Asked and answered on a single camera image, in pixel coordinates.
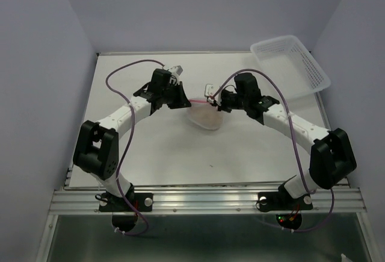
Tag aluminium mounting rail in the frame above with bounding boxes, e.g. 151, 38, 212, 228
49, 183, 367, 216

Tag white plastic basket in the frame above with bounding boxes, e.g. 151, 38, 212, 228
250, 36, 331, 100

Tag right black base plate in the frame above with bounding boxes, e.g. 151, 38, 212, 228
256, 192, 313, 213

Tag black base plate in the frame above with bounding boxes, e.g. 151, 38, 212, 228
256, 192, 313, 213
94, 192, 153, 213

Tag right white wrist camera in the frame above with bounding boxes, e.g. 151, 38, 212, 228
204, 84, 221, 105

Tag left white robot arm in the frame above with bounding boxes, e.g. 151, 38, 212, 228
73, 66, 191, 210

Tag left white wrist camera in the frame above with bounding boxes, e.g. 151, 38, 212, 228
163, 65, 183, 78

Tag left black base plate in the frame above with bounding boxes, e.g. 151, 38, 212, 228
94, 192, 153, 213

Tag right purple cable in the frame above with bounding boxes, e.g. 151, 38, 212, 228
210, 68, 335, 234

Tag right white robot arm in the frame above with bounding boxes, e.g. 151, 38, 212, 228
205, 69, 357, 208

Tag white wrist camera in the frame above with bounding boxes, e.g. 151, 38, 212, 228
204, 84, 221, 105
163, 65, 183, 78

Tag white mesh laundry bag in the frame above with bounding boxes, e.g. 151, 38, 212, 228
186, 98, 224, 131

